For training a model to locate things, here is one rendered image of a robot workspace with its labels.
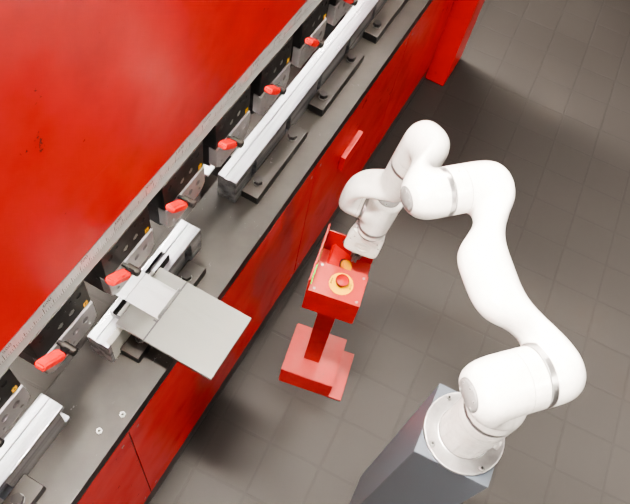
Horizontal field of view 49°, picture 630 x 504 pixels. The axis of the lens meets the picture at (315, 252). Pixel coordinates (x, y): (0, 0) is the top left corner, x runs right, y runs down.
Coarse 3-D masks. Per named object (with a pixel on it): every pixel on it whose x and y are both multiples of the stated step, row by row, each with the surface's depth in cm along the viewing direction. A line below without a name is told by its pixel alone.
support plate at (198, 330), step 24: (192, 288) 167; (144, 312) 162; (168, 312) 163; (192, 312) 163; (216, 312) 164; (240, 312) 165; (144, 336) 159; (168, 336) 160; (192, 336) 160; (216, 336) 161; (192, 360) 157; (216, 360) 158
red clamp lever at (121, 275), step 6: (126, 264) 139; (132, 264) 139; (120, 270) 134; (126, 270) 136; (132, 270) 137; (138, 270) 138; (108, 276) 131; (114, 276) 132; (120, 276) 132; (126, 276) 134; (108, 282) 131; (114, 282) 131; (120, 282) 133
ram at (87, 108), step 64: (0, 0) 74; (64, 0) 84; (128, 0) 96; (192, 0) 113; (256, 0) 137; (320, 0) 173; (0, 64) 79; (64, 64) 90; (128, 64) 105; (192, 64) 125; (0, 128) 85; (64, 128) 97; (128, 128) 114; (192, 128) 139; (0, 192) 91; (64, 192) 106; (128, 192) 126; (0, 256) 98; (64, 256) 116; (0, 320) 107
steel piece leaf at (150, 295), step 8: (144, 280) 166; (152, 280) 166; (136, 288) 164; (144, 288) 165; (152, 288) 165; (160, 288) 165; (168, 288) 166; (128, 296) 163; (136, 296) 163; (144, 296) 164; (152, 296) 164; (160, 296) 164; (168, 296) 165; (136, 304) 162; (144, 304) 163; (152, 304) 163; (160, 304) 163; (168, 304) 163; (152, 312) 162; (160, 312) 160
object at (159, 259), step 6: (156, 252) 170; (162, 252) 172; (156, 258) 170; (162, 258) 170; (168, 258) 172; (150, 264) 168; (156, 264) 170; (162, 264) 170; (144, 270) 167; (150, 270) 169; (156, 270) 168; (120, 300) 163; (114, 306) 162; (120, 306) 163; (114, 312) 162
